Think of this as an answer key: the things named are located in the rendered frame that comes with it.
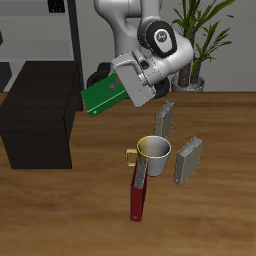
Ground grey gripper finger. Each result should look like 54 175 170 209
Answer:
109 80 120 92

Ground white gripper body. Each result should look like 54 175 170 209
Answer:
111 52 157 109

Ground green book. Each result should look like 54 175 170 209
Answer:
80 72 131 119

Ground small grey book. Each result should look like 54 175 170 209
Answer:
153 100 176 139

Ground grey background shelf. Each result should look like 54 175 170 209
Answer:
0 0 84 93

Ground large grey book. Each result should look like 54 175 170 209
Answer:
172 135 205 187

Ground black books on shelf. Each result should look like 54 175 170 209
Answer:
47 0 66 14

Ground red book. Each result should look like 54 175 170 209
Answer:
129 155 150 223

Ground pot plant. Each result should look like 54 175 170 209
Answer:
170 0 237 93

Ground dark brown desk caddy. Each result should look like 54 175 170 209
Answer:
0 60 85 170

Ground yellow and white mug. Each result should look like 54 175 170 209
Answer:
124 135 173 178

